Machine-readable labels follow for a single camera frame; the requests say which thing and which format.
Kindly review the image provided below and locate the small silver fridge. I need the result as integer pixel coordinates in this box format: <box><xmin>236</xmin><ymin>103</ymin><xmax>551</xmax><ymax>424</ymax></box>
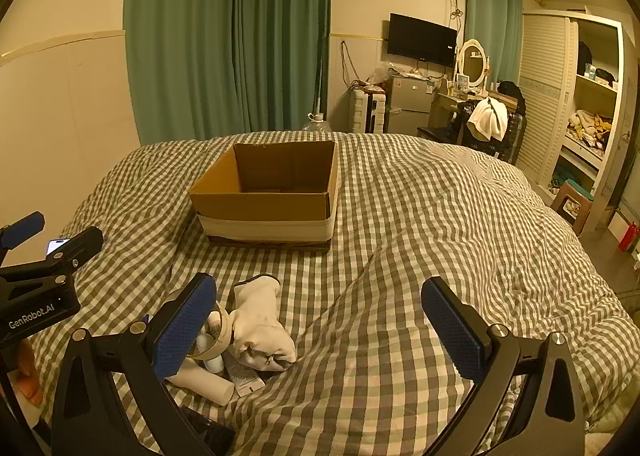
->
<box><xmin>387</xmin><ymin>75</ymin><xmax>435</xmax><ymax>137</ymax></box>

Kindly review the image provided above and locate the brown cardboard box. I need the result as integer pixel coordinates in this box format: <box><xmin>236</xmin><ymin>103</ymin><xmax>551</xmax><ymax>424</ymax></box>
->
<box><xmin>188</xmin><ymin>139</ymin><xmax>340</xmax><ymax>253</ymax></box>

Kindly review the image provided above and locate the wide green curtain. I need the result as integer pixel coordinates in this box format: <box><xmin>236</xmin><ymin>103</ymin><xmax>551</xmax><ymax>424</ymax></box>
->
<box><xmin>122</xmin><ymin>0</ymin><xmax>332</xmax><ymax>146</ymax></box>

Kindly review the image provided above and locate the white sock bundle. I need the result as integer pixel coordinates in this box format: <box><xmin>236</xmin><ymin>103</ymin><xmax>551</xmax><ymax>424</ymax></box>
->
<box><xmin>231</xmin><ymin>275</ymin><xmax>298</xmax><ymax>372</ymax></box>

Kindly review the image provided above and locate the white printed sachet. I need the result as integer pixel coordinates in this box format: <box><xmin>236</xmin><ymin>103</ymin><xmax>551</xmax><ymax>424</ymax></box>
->
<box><xmin>222</xmin><ymin>351</ymin><xmax>266</xmax><ymax>398</ymax></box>

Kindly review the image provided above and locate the black remote control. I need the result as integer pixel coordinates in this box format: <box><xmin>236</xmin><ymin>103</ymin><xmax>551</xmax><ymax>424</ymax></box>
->
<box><xmin>177</xmin><ymin>405</ymin><xmax>236</xmax><ymax>456</ymax></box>

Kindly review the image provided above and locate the beige tape roll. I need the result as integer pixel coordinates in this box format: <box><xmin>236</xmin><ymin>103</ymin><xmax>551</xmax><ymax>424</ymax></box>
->
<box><xmin>192</xmin><ymin>301</ymin><xmax>236</xmax><ymax>361</ymax></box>

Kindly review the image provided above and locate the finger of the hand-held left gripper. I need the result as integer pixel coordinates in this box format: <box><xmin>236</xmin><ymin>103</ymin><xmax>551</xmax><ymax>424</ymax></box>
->
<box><xmin>0</xmin><ymin>226</ymin><xmax>104</xmax><ymax>289</ymax></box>
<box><xmin>0</xmin><ymin>211</ymin><xmax>46</xmax><ymax>253</ymax></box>

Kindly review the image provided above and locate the person's left hand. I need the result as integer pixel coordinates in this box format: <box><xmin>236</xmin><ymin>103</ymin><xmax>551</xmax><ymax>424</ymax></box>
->
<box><xmin>12</xmin><ymin>343</ymin><xmax>45</xmax><ymax>406</ymax></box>

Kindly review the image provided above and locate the black chair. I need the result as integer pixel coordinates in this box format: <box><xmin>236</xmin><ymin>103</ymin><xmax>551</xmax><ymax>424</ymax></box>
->
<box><xmin>417</xmin><ymin>109</ymin><xmax>527</xmax><ymax>166</ymax></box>

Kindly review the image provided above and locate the wall cable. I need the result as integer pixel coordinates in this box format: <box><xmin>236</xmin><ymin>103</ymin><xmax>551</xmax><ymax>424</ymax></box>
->
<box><xmin>340</xmin><ymin>40</ymin><xmax>362</xmax><ymax>88</ymax></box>

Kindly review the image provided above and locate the clear water jug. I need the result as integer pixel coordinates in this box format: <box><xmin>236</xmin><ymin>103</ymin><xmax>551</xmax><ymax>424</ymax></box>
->
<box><xmin>302</xmin><ymin>111</ymin><xmax>333</xmax><ymax>135</ymax></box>

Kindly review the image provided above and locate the white squeeze tube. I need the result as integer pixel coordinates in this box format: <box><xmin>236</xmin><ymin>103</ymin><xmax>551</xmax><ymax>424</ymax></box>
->
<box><xmin>165</xmin><ymin>365</ymin><xmax>236</xmax><ymax>406</ymax></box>

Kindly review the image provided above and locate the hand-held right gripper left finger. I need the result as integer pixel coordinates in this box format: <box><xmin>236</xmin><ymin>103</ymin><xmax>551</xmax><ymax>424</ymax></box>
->
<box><xmin>50</xmin><ymin>273</ymin><xmax>236</xmax><ymax>456</ymax></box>

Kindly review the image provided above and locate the white ribbed suitcase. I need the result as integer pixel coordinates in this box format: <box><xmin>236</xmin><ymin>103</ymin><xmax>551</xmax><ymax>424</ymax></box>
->
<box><xmin>347</xmin><ymin>89</ymin><xmax>387</xmax><ymax>134</ymax></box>

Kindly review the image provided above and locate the green white checked blanket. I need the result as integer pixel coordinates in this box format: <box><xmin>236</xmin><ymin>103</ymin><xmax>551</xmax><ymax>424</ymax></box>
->
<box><xmin>30</xmin><ymin>131</ymin><xmax>640</xmax><ymax>456</ymax></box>

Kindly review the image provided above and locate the white towel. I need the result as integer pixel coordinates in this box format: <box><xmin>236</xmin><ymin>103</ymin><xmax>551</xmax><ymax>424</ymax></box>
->
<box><xmin>467</xmin><ymin>99</ymin><xmax>508</xmax><ymax>142</ymax></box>

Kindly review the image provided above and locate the narrow teal curtain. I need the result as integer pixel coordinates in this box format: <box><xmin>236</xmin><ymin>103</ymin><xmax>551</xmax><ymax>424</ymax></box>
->
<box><xmin>464</xmin><ymin>0</ymin><xmax>523</xmax><ymax>87</ymax></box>

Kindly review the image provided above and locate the black wall television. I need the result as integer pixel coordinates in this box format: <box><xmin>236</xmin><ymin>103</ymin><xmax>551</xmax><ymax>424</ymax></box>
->
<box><xmin>387</xmin><ymin>13</ymin><xmax>458</xmax><ymax>68</ymax></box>

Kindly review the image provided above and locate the red bottle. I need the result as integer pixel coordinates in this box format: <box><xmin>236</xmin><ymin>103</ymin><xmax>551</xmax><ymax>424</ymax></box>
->
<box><xmin>618</xmin><ymin>222</ymin><xmax>640</xmax><ymax>252</ymax></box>

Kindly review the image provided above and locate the oval white vanity mirror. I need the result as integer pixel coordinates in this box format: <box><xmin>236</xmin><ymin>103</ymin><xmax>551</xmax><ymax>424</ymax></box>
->
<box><xmin>456</xmin><ymin>39</ymin><xmax>491</xmax><ymax>90</ymax></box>

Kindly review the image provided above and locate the wooden dressing table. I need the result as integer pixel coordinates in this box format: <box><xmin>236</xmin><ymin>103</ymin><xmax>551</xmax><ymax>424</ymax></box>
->
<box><xmin>429</xmin><ymin>86</ymin><xmax>493</xmax><ymax>129</ymax></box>

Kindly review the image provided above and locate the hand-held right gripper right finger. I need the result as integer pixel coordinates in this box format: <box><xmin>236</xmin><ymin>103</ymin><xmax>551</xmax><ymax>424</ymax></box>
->
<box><xmin>421</xmin><ymin>277</ymin><xmax>586</xmax><ymax>456</ymax></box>

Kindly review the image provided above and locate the brown plastic stool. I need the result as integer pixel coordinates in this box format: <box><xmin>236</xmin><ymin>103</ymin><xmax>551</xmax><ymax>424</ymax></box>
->
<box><xmin>550</xmin><ymin>179</ymin><xmax>596</xmax><ymax>233</ymax></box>

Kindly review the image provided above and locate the pile of clothes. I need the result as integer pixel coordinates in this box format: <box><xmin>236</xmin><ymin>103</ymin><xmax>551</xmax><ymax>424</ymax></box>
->
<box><xmin>567</xmin><ymin>109</ymin><xmax>613</xmax><ymax>152</ymax></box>

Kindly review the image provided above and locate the white wardrobe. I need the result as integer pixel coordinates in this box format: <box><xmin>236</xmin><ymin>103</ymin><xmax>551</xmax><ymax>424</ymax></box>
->
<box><xmin>517</xmin><ymin>10</ymin><xmax>628</xmax><ymax>233</ymax></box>

